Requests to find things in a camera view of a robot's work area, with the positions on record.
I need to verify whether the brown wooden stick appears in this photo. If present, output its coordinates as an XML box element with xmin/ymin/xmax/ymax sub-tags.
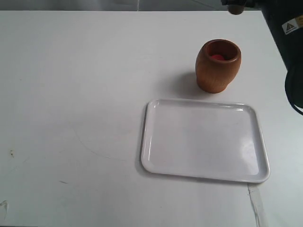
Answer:
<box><xmin>227</xmin><ymin>5</ymin><xmax>245</xmax><ymax>15</ymax></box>

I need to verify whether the white rectangular plastic tray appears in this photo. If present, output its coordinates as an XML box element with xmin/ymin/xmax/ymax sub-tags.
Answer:
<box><xmin>141</xmin><ymin>99</ymin><xmax>270</xmax><ymax>184</ymax></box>

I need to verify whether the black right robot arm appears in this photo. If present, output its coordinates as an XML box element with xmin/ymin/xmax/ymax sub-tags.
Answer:
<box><xmin>221</xmin><ymin>0</ymin><xmax>303</xmax><ymax>114</ymax></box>

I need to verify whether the red object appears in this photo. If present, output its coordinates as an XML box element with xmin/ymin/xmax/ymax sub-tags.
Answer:
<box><xmin>211</xmin><ymin>54</ymin><xmax>225</xmax><ymax>61</ymax></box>

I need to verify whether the brown wooden vase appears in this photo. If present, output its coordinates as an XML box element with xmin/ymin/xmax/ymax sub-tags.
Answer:
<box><xmin>195</xmin><ymin>39</ymin><xmax>241</xmax><ymax>94</ymax></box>

